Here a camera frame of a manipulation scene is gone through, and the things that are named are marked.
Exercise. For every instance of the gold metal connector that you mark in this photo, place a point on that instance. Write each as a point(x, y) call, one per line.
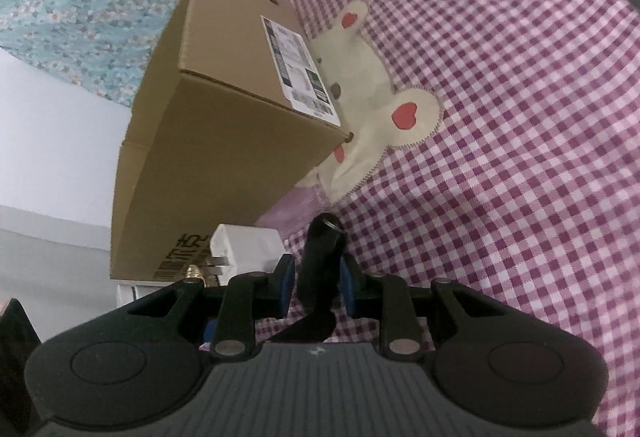
point(194, 274)

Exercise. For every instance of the purple checked cloth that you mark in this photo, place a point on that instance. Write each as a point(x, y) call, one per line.
point(500, 117)

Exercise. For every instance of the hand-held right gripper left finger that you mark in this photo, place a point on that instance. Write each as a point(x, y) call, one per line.
point(285, 284)

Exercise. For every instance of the dark flat object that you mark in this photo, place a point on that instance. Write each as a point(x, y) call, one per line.
point(15, 357)

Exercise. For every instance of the white charger plug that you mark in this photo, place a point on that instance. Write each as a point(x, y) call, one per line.
point(245, 244)

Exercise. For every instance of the brown cardboard box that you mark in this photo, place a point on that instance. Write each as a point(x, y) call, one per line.
point(200, 142)

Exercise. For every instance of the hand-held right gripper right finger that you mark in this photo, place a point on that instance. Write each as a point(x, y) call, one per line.
point(348, 289)

